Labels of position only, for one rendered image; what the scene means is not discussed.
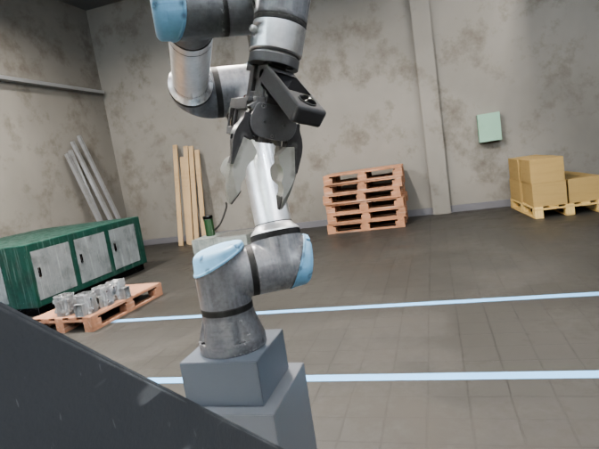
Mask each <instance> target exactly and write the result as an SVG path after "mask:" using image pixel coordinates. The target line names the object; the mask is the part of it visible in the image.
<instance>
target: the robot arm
mask: <svg viewBox="0 0 599 449"><path fill-rule="evenodd" d="M150 2H151V8H152V17H153V22H154V27H155V32H156V36H157V38H158V39H159V40H160V41H162V42H168V46H169V55H170V64H171V72H170V73H169V76H168V90H169V94H170V96H171V98H172V99H173V101H174V102H175V104H176V105H178V106H179V107H180V108H181V109H182V110H185V111H186V112H188V113H190V114H192V115H194V116H197V117H200V118H227V127H226V134H230V156H229V157H227V158H226V159H224V161H223V163H222V165H221V168H220V171H221V173H222V174H223V175H224V177H225V178H226V198H227V202H228V203H229V204H233V203H234V201H235V200H236V198H237V197H238V196H239V194H240V193H241V184H242V180H243V179H244V178H245V179H246V184H247V188H248V193H249V197H250V205H251V210H252V215H253V219H254V224H255V230H254V231H253V233H252V234H251V236H250V240H251V244H249V245H244V243H243V242H242V241H241V240H233V241H225V242H222V243H219V244H216V245H213V246H211V247H208V248H206V249H203V250H201V251H200V252H198V253H197V254H196V255H195V256H194V258H193V271H194V274H193V278H195V282H196V288H197V292H198V297H199V302H200V307H201V316H202V322H201V334H200V340H199V347H200V352H201V355H202V356H203V357H206V358H209V359H229V358H234V357H238V356H242V355H247V354H249V353H251V352H253V351H255V350H257V349H259V348H261V347H262V346H263V345H264V344H265V343H266V341H267V336H266V331H265V329H264V327H263V325H262V323H261V321H260V320H259V318H258V315H257V313H256V312H255V310H254V307H253V303H252V297H253V296H257V295H261V294H266V293H270V292H274V291H278V290H287V289H293V288H294V287H298V286H301V285H304V284H307V283H308V282H309V281H310V279H311V276H312V273H313V250H312V244H311V242H310V239H309V237H308V235H307V234H305V233H300V227H299V226H298V225H297V224H294V223H293V222H292V220H291V214H290V210H289V206H288V201H287V200H288V198H289V195H290V193H291V189H292V186H293V184H294V181H295V177H296V175H297V174H298V170H299V166H300V160H301V155H302V148H303V145H302V138H301V134H300V124H301V125H308V126H312V127H320V126H321V124H322V122H323V120H324V117H325V115H326V111H325V110H324V108H323V107H322V106H321V105H320V104H319V102H318V101H317V100H316V99H315V98H314V97H313V95H312V94H311V93H310V92H309V91H308V90H307V88H306V87H304V86H303V85H302V84H301V82H300V81H299V80H298V79H297V78H296V77H295V75H294V74H293V73H297V72H298V70H299V65H300V62H299V61H300V60H301V58H302V53H303V47H304V42H305V36H306V28H307V23H308V13H309V7H310V2H311V0H150ZM246 35H251V37H250V50H251V52H250V55H249V60H248V61H247V63H246V64H238V65H229V66H220V67H210V62H211V53H212V44H213V38H215V37H235V36H246ZM296 123H298V124H296ZM282 142H283V144H282Z"/></svg>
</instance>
